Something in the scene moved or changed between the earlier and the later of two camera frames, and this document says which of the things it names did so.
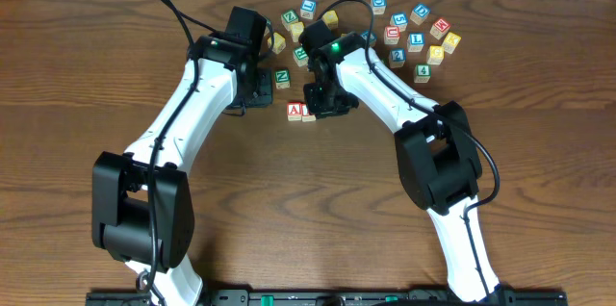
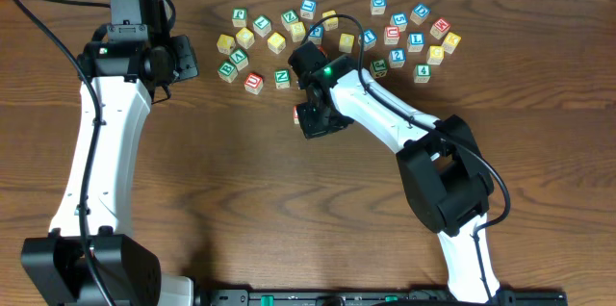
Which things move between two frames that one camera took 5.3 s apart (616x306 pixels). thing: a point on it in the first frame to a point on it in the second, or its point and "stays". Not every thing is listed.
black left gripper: x=265 y=96 to x=188 y=67
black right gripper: x=311 y=90 to x=311 y=129
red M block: x=440 y=29 stays
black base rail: x=331 y=298 stays
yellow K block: x=450 y=42 stays
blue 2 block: x=397 y=58 stays
